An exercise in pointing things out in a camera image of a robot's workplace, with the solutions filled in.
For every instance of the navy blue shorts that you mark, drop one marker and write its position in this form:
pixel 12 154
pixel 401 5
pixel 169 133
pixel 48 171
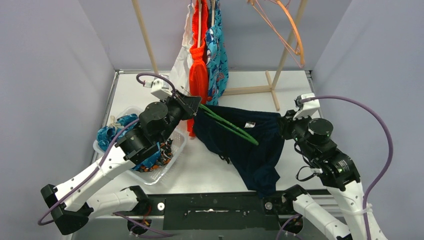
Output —
pixel 255 163

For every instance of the orange mesh shorts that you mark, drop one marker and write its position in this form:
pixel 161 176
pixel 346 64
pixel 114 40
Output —
pixel 198 74

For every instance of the blue leaf print shorts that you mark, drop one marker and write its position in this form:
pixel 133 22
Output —
pixel 106 134

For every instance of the orange wooden hanger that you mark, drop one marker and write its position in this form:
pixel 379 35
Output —
pixel 297 52

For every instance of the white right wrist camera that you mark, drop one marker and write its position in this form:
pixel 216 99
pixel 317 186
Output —
pixel 306 106

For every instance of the camouflage orange black shorts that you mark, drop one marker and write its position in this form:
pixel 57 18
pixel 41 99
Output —
pixel 162 159

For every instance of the white plastic basket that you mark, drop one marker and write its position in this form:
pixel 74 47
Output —
pixel 152 177

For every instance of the teal shark print shorts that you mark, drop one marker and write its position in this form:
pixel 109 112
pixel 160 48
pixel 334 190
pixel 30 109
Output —
pixel 217 59

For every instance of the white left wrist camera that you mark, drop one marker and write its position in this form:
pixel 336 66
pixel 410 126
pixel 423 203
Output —
pixel 159 88

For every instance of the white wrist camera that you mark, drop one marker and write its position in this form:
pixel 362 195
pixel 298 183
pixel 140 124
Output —
pixel 306 106
pixel 159 88

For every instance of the left wooden hanger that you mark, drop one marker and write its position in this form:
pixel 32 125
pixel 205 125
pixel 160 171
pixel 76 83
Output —
pixel 199 25

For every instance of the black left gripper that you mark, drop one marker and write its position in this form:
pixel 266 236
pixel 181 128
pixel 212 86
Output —
pixel 189 105

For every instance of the green hanger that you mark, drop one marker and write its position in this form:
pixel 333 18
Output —
pixel 228 125

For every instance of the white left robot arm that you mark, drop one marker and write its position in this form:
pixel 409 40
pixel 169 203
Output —
pixel 72 204

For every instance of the white garment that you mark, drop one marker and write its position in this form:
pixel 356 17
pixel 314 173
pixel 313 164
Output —
pixel 179 74

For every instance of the wooden clothes rack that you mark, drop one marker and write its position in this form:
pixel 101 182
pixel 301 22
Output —
pixel 272 82

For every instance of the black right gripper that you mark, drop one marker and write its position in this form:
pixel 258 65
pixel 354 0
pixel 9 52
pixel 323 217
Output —
pixel 287 121

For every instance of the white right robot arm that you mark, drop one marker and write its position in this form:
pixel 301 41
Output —
pixel 337 173

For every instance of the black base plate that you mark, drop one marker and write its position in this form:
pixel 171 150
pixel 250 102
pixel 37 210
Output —
pixel 164 215

